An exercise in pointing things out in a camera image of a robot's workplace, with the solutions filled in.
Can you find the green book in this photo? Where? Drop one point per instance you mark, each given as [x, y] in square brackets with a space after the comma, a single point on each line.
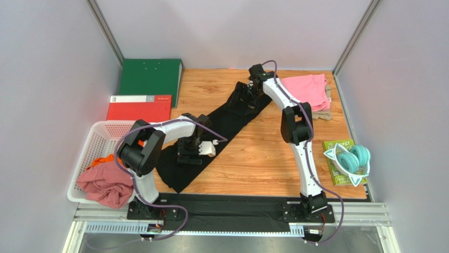
[336, 175]

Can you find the red ring binder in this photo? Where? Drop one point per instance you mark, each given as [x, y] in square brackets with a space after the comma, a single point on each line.
[150, 108]

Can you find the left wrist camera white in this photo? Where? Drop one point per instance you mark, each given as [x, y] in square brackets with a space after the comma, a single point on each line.
[208, 148]

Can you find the white plastic laundry basket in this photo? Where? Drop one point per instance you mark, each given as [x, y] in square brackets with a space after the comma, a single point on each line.
[100, 142]

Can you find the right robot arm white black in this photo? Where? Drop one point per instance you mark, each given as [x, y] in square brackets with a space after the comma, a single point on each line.
[296, 128]

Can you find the teal headphones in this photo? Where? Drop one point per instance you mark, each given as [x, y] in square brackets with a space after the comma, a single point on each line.
[350, 158]

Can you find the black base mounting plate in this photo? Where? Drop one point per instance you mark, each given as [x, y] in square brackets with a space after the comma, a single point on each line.
[227, 213]

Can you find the dusty pink t shirt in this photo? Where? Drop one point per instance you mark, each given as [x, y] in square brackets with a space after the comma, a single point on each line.
[106, 184]

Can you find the green ring binder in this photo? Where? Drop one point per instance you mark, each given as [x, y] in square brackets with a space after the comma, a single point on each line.
[151, 77]

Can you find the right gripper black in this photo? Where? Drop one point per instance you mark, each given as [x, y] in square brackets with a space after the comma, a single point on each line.
[243, 95]

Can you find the folded beige t shirt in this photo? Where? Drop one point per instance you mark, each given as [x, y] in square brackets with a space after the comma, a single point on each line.
[324, 113]

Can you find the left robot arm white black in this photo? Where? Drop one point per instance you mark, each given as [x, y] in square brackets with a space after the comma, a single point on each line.
[137, 152]

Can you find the orange t shirt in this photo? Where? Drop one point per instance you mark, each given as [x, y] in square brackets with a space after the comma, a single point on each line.
[105, 159]

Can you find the aluminium frame rail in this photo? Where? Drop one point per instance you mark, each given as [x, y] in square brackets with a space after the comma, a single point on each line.
[110, 221]

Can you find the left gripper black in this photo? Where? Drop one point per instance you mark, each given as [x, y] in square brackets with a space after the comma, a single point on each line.
[184, 156]

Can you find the folded pink t shirt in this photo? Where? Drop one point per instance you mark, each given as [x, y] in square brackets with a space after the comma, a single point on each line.
[307, 88]

